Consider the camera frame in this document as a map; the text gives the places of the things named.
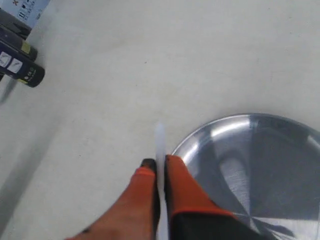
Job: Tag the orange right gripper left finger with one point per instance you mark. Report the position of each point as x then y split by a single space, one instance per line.
135 214

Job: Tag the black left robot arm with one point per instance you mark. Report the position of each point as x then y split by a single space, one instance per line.
17 57

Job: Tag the round stainless steel plate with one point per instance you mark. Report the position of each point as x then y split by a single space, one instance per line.
263 168

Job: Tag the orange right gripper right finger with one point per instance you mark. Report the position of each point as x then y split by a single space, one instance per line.
192 215

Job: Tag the white label sheet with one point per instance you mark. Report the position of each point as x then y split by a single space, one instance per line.
27 11

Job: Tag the translucent white plastic straw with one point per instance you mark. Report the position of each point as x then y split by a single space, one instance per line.
160 157

